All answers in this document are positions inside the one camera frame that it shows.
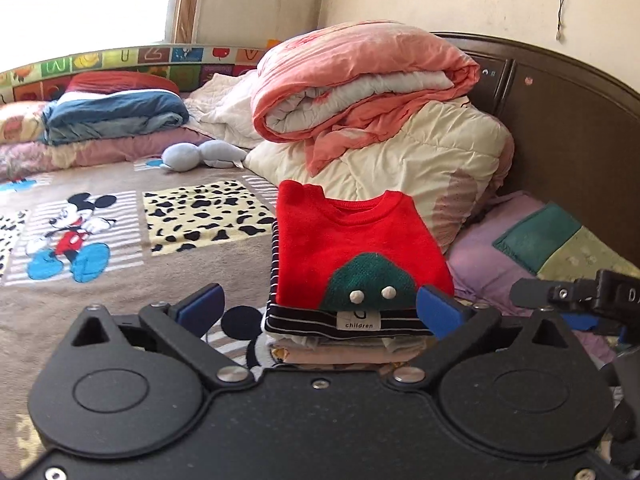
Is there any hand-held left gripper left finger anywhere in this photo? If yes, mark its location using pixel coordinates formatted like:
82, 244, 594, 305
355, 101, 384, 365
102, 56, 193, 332
70, 282, 256, 391

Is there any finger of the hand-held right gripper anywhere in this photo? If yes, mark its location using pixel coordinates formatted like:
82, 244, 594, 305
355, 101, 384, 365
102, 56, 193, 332
510, 277, 601, 308
562, 310, 628, 345

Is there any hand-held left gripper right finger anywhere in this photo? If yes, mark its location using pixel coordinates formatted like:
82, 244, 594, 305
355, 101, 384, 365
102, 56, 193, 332
387, 284, 574, 391

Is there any red sweater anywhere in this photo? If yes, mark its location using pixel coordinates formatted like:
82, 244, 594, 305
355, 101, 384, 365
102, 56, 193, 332
275, 180, 456, 311

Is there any person's right hand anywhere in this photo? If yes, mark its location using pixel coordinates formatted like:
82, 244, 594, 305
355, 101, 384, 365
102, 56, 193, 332
606, 390, 640, 467

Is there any purple patchwork pillow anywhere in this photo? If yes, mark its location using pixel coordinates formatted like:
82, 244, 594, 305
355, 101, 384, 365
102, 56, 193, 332
445, 191, 640, 366

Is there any cartoon printed blanket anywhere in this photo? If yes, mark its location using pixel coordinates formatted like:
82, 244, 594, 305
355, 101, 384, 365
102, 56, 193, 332
0, 152, 286, 476

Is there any beige folded garment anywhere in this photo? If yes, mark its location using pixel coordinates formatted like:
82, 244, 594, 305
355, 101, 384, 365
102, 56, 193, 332
270, 335, 431, 352

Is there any black striped garment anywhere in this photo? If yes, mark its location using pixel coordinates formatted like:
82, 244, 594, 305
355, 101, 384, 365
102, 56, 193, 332
262, 217, 436, 339

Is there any pink folded garment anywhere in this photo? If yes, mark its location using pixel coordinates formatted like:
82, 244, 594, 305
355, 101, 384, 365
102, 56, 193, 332
270, 345, 426, 367

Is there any grey plush toy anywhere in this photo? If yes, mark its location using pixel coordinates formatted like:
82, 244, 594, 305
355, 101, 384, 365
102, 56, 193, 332
161, 140, 249, 173

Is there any cream quilt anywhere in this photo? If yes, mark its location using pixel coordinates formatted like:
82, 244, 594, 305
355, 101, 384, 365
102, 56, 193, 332
245, 95, 516, 256

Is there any dark wooden headboard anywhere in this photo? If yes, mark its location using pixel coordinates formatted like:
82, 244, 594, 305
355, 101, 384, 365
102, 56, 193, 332
430, 31, 640, 281

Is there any pink floral quilt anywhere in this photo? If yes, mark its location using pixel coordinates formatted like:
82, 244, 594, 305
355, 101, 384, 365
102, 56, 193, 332
0, 100, 216, 183

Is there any white quilted blanket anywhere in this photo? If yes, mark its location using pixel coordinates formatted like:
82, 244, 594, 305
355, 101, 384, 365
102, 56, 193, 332
182, 71, 266, 150

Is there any blue folded blanket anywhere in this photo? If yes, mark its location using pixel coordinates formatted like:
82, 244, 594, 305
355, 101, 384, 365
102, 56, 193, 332
41, 71, 191, 147

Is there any alphabet foam board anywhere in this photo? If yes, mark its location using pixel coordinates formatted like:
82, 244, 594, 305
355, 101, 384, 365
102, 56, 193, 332
0, 42, 281, 103

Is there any orange quilt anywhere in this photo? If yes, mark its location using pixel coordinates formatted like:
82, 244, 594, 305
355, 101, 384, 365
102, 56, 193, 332
250, 21, 482, 177

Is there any hanging bead string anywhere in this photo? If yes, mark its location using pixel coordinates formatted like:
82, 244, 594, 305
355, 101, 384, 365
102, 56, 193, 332
552, 0, 569, 41

